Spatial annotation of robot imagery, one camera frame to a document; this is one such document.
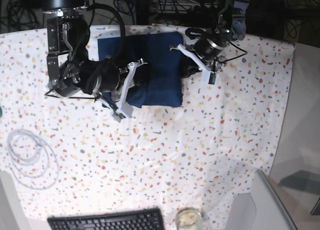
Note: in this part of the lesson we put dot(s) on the black computer keyboard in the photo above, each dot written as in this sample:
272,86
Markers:
146,219

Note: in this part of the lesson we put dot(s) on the clear glass jar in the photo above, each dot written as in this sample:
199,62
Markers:
189,218

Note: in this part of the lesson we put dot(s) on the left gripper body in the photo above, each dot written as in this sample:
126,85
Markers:
202,57

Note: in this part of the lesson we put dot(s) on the dark blue t-shirt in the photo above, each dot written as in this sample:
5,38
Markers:
161,83

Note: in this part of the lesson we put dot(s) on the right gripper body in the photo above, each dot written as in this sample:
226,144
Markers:
112,88

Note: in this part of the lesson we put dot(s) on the terrazzo patterned table cloth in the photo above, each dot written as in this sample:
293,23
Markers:
70,157

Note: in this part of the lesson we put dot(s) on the grey monitor edge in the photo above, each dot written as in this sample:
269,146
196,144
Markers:
270,213

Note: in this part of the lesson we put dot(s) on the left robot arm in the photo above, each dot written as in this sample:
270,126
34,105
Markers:
226,25

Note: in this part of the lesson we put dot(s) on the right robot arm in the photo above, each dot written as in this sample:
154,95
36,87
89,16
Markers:
69,68

